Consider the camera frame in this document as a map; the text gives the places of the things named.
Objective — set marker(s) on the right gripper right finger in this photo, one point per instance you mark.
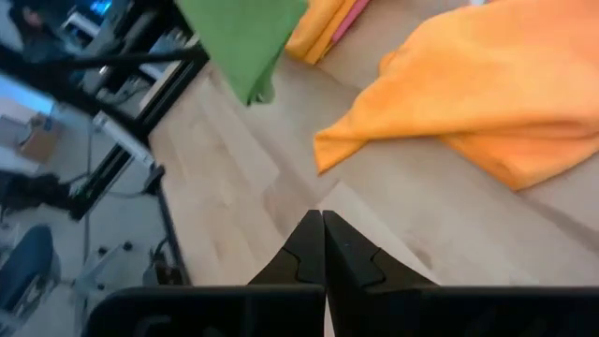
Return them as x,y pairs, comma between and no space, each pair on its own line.
355,257

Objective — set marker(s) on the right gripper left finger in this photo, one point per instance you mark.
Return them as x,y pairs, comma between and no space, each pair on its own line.
304,253

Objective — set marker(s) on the green microfiber towel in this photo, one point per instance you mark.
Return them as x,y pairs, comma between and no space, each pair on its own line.
243,42

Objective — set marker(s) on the orange microfiber towel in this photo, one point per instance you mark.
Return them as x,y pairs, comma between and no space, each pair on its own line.
468,84
318,33

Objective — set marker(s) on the pink microfiber towel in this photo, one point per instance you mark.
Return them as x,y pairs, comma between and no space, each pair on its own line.
351,21

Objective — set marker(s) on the blue office chair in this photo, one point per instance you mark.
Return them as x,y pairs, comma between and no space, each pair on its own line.
25,262

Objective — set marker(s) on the brown cardboard box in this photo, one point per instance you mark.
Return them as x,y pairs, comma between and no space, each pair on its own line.
39,140

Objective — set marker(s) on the person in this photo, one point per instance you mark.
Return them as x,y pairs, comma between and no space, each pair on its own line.
33,23

